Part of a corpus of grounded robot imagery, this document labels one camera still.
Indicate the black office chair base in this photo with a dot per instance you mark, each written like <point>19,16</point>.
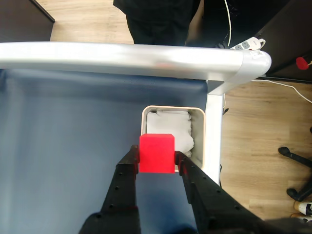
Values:
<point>299,161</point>

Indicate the beige box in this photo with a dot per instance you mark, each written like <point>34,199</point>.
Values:
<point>201,136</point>

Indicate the white power strip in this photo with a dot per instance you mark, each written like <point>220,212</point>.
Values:
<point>246,44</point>

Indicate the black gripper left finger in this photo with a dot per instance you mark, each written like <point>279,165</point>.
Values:
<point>122,190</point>

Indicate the white tissue paper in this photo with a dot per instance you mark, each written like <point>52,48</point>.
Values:
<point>170,126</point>

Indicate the dark grey mat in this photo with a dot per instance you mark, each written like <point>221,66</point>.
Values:
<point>61,134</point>

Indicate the white shoe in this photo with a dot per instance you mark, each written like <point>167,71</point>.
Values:
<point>304,207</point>

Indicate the white metal table frame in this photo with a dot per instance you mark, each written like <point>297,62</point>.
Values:
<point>122,58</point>

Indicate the red round object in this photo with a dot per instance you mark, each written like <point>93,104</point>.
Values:
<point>301,63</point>

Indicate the person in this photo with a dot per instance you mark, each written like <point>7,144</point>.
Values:
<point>158,22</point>

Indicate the black desk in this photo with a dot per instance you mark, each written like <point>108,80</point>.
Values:
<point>287,29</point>

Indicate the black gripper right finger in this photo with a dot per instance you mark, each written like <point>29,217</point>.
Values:
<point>209,202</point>

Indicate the dark wooden cabinet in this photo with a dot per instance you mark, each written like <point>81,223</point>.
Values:
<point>22,19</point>

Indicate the red cube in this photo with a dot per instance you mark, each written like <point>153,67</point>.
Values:
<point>157,153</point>

